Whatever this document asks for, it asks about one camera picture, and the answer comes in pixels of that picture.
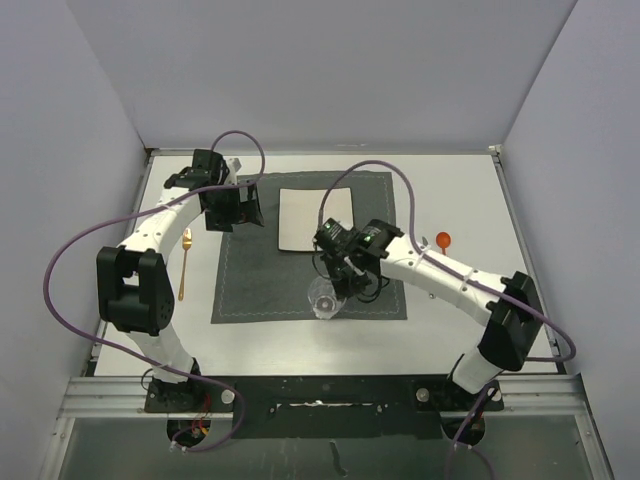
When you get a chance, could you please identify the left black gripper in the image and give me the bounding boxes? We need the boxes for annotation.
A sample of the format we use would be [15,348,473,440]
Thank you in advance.
[206,180,263,233]

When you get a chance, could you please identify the clear plastic cup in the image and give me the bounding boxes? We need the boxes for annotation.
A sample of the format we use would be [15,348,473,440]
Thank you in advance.
[307,276,346,320]

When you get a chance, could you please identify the white square plate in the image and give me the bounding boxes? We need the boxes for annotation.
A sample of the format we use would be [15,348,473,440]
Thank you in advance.
[278,188,354,253]

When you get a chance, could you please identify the grey cloth placemat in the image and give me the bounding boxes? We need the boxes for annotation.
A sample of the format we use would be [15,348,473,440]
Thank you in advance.
[211,170,407,324]

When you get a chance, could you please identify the orange plastic spoon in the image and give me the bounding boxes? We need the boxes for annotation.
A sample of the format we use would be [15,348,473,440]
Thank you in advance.
[436,231,452,255]

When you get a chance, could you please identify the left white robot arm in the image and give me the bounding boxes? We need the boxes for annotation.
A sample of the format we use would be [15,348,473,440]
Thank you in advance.
[96,149,264,411]

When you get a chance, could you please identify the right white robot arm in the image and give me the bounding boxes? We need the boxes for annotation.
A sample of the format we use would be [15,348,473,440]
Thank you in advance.
[313,219,543,409]

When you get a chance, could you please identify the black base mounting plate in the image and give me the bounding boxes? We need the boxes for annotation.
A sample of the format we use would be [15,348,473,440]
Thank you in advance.
[144,374,504,447]

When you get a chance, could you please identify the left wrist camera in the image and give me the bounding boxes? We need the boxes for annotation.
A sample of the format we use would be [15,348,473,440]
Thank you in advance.
[225,157,242,175]

